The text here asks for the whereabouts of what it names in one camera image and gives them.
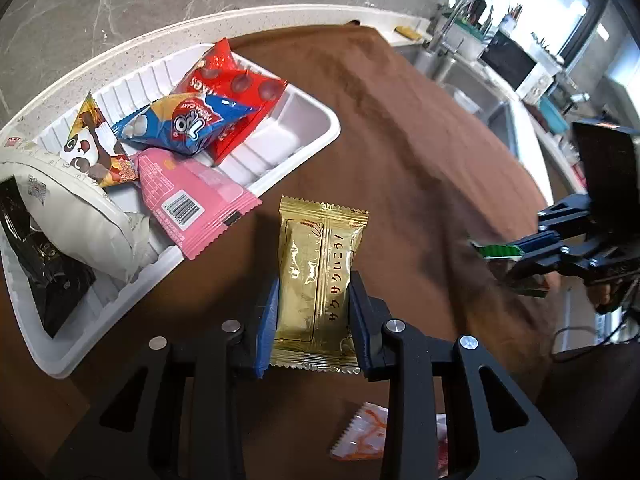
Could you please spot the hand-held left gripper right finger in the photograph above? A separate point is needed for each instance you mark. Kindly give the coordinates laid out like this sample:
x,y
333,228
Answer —
x,y
361,320

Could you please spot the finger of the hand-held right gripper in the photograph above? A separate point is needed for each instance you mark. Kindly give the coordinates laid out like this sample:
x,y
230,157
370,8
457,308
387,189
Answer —
x,y
537,246
540,267

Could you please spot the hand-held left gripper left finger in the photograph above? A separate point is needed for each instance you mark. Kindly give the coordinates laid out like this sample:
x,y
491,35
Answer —
x,y
267,320

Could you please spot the green snack packet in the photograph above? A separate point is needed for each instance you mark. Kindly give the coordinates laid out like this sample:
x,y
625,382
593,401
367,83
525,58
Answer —
x,y
495,251

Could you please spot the gold snack packet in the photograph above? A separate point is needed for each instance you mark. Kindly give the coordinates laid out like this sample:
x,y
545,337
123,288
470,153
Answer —
x,y
315,270

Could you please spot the pink snack packet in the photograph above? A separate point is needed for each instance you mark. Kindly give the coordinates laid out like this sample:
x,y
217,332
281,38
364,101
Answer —
x,y
200,195

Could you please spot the white plastic tray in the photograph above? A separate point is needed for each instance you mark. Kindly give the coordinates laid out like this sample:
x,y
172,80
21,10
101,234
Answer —
x,y
295,130

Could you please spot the blue snack packet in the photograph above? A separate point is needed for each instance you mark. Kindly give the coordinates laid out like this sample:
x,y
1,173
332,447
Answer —
x,y
175,125

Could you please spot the black snack packet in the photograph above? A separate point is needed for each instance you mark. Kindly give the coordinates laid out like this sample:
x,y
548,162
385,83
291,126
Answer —
x,y
40,275

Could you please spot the panda print snack packet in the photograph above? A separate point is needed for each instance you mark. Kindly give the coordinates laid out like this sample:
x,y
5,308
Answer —
x,y
90,150

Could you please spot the person's right hand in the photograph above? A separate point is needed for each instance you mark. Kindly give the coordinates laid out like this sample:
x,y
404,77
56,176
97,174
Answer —
x,y
610,297

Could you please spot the teal container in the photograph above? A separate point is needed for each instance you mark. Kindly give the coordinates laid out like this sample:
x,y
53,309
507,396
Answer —
x,y
554,115

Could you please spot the white red printed snack packet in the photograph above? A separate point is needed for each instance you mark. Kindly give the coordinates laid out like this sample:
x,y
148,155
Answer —
x,y
365,430

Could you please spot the brown cloth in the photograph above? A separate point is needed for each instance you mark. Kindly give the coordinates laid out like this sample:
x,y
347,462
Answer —
x,y
425,160

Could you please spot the white microwave oven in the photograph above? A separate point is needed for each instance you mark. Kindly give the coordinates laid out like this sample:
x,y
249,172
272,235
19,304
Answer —
x,y
510,60

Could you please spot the steel sink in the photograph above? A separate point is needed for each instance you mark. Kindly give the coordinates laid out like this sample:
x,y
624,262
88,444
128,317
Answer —
x,y
470,90

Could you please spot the white utensil holder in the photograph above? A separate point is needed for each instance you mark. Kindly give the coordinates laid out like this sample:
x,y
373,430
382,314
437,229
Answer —
x,y
510,22

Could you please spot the steel faucet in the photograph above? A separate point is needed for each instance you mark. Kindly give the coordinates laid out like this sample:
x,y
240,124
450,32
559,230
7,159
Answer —
x,y
452,25

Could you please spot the yellow sponge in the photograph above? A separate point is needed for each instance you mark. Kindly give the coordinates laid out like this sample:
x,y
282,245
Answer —
x,y
407,32

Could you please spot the black window frame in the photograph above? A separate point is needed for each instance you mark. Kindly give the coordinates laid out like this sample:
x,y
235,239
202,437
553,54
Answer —
x,y
597,20

